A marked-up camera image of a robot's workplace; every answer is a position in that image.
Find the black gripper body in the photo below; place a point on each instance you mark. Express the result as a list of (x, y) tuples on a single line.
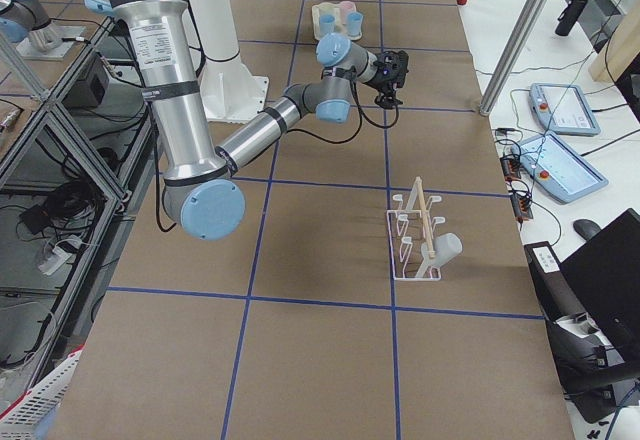
[(385, 88)]

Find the grey plastic cup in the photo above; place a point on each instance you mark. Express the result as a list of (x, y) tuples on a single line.
[(447, 246)]

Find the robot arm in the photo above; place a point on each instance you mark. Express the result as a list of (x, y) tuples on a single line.
[(188, 55)]

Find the blue plastic cup far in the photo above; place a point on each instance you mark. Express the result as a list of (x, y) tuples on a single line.
[(354, 22)]

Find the blue plastic cup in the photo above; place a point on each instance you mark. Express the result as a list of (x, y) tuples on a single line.
[(326, 24), (354, 22)]

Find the blue plastic cup near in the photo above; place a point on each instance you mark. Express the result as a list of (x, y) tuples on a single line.
[(326, 24)]

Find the pink plastic cup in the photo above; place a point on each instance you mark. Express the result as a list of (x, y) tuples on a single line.
[(346, 7)]

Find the pale green plastic cup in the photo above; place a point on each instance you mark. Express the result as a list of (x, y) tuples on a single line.
[(327, 8)]

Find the cream plastic tray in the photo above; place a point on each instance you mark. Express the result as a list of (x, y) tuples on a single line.
[(340, 25)]

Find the far teach pendant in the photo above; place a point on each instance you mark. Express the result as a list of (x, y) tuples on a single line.
[(563, 109)]

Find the teach pendant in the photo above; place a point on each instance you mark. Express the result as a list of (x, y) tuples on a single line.
[(563, 109), (557, 168)]

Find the near teach pendant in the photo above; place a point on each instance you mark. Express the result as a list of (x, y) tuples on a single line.
[(557, 168)]

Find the black bottle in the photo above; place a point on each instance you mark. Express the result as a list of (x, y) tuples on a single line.
[(569, 17)]

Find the black computer mouse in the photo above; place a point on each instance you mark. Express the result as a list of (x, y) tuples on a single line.
[(586, 228)]

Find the black laptop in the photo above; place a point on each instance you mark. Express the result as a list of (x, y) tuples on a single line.
[(604, 275)]

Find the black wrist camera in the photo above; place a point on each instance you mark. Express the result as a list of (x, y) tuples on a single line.
[(392, 68)]

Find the white wire cup rack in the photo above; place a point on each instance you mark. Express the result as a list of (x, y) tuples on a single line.
[(411, 235)]

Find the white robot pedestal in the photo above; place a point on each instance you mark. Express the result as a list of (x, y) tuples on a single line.
[(230, 93)]

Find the aluminium frame post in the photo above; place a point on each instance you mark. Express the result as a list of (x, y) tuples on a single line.
[(515, 44)]

